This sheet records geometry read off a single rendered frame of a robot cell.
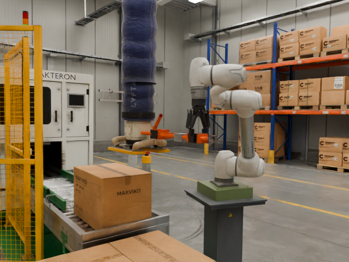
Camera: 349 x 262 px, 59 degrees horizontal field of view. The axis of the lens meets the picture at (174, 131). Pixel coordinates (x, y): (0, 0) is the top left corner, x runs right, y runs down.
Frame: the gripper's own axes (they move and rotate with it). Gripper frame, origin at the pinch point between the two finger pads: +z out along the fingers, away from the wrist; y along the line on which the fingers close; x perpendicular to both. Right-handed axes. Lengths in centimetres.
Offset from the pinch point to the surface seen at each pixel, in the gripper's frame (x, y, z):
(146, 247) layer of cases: -41, 5, 73
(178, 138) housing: -12.3, 3.6, 1.5
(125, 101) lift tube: -58, 12, -20
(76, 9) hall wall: -973, -285, -387
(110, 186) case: -73, 15, 39
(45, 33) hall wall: -967, -181, -282
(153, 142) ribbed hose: -41.6, 0.7, 6.2
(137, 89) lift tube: -51, 7, -28
